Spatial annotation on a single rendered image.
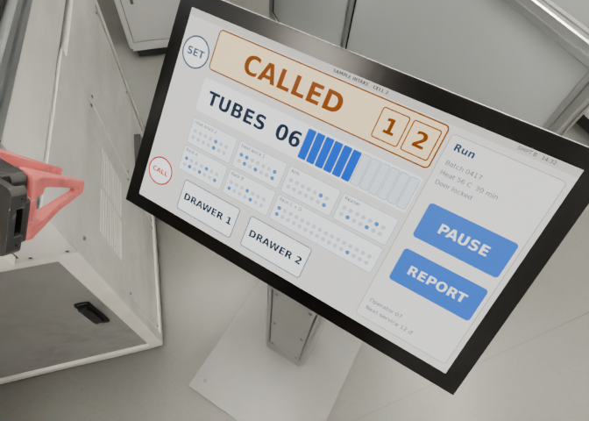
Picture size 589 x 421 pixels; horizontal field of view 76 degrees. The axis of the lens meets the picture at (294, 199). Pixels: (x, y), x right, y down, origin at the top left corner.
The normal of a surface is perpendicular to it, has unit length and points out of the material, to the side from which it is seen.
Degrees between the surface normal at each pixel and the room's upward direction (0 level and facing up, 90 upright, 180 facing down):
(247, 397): 3
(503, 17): 90
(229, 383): 3
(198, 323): 0
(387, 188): 50
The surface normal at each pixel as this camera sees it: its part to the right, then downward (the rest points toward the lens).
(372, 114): -0.34, 0.18
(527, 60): -0.93, 0.26
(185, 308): 0.07, -0.56
